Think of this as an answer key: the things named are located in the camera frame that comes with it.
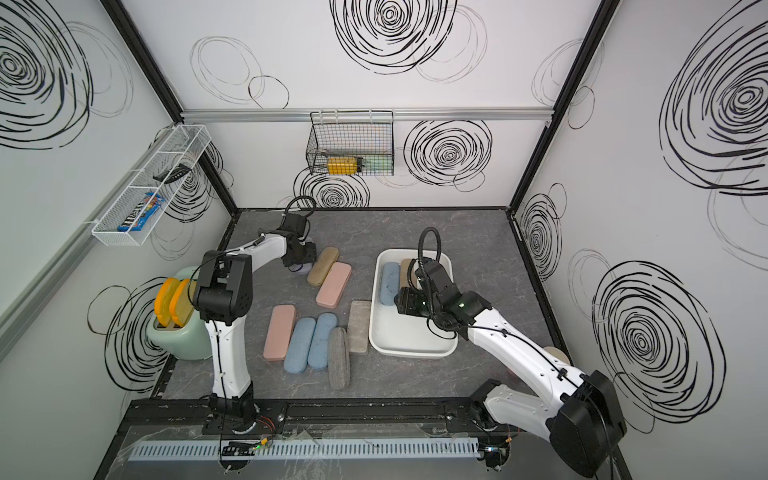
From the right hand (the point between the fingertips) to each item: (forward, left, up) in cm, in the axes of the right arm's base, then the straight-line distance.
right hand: (403, 300), depth 79 cm
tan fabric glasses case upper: (+20, +27, -12) cm, 35 cm away
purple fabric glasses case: (+11, +31, -2) cm, 33 cm away
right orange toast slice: (-6, +53, +8) cm, 54 cm away
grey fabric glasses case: (-13, +17, -9) cm, 23 cm away
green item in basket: (+35, +8, +19) cm, 40 cm away
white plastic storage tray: (-3, +3, -17) cm, 18 cm away
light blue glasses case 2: (-10, +23, -11) cm, 28 cm away
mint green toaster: (-13, +53, 0) cm, 54 cm away
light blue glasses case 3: (+12, +4, -12) cm, 18 cm away
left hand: (+24, +35, -14) cm, 44 cm away
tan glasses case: (+15, 0, -11) cm, 18 cm away
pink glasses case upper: (+12, +22, -12) cm, 28 cm away
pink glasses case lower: (-5, +36, -13) cm, 39 cm away
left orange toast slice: (-6, +58, +8) cm, 59 cm away
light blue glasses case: (-10, +29, -11) cm, 33 cm away
